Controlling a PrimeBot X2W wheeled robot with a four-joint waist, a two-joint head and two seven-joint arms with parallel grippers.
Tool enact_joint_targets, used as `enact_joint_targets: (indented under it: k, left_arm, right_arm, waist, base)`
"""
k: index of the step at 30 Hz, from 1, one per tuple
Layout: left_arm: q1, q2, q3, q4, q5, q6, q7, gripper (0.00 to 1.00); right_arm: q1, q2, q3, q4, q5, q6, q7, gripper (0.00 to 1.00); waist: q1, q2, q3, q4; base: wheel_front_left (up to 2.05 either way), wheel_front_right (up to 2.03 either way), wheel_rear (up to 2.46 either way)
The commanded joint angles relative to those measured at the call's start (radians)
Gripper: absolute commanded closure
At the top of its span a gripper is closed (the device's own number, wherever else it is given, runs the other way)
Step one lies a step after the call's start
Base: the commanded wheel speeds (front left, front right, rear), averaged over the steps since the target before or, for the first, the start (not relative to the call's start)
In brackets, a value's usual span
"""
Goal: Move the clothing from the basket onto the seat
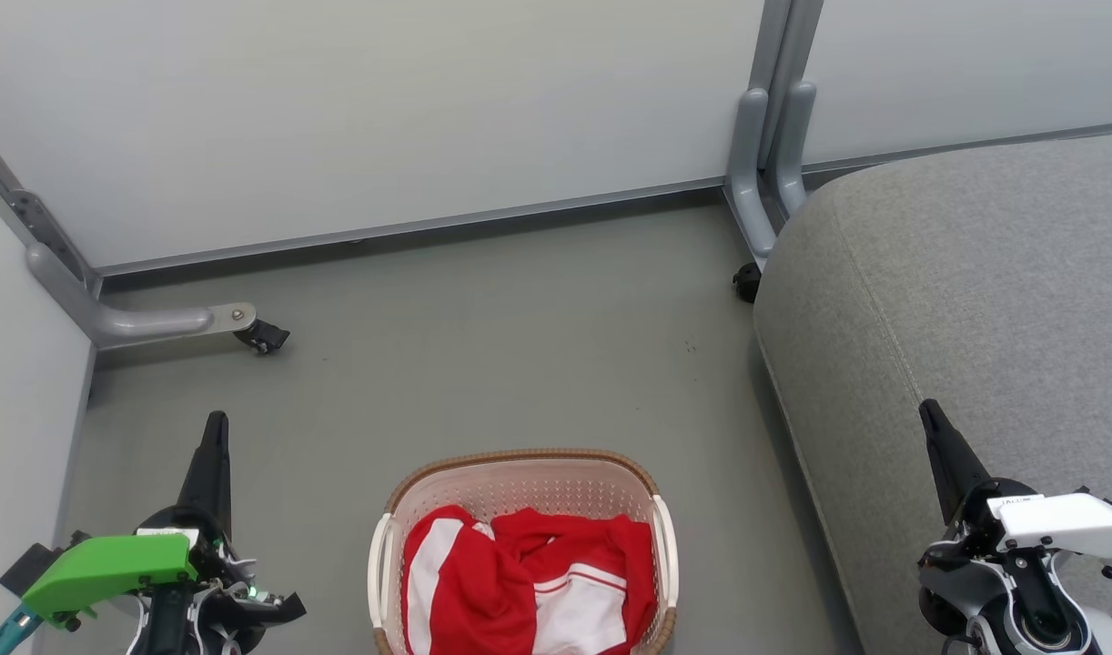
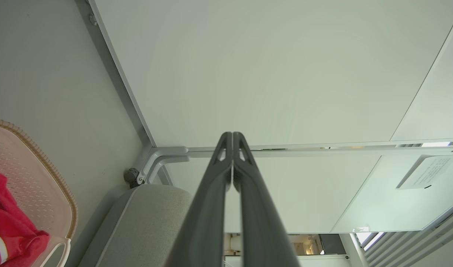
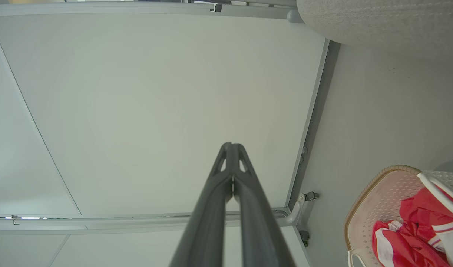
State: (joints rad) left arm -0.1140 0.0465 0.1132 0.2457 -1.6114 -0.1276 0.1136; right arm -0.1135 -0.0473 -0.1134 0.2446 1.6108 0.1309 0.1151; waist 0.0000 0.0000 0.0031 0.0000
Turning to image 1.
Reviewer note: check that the grey curved partition foot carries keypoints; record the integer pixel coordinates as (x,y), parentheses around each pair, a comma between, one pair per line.
(793,146)
(747,182)

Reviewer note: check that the small black caster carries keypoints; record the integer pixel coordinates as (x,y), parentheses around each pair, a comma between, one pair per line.
(747,282)

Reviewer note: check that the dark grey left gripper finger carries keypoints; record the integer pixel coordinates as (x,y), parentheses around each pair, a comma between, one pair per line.
(212,473)

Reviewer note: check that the black caster with metal bracket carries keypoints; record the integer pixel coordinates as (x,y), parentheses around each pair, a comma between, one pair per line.
(265,337)

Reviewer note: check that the grey corner partition post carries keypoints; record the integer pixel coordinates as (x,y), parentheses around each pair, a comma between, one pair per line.
(28,214)

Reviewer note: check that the white brown-rimmed laundry basket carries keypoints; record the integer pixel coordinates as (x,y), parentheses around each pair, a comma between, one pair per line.
(520,482)

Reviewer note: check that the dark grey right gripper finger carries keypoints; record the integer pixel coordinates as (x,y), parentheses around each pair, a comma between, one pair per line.
(955,464)

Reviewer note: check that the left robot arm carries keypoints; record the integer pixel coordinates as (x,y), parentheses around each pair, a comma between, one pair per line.
(212,639)

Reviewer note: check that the red and white garment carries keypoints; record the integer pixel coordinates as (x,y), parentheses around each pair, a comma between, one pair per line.
(510,591)

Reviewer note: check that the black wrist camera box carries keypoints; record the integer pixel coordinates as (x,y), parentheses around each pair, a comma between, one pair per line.
(30,566)

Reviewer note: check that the long grey partition foot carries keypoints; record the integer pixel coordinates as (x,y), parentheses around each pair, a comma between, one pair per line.
(137,320)

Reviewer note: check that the grey fabric sofa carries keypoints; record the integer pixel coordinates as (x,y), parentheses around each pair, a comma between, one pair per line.
(975,300)

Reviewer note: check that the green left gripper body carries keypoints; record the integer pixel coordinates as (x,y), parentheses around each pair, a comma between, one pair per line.
(110,564)

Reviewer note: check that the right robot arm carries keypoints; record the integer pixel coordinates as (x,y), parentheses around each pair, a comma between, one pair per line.
(984,591)

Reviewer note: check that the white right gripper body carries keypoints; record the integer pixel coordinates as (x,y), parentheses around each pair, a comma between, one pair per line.
(1066,523)

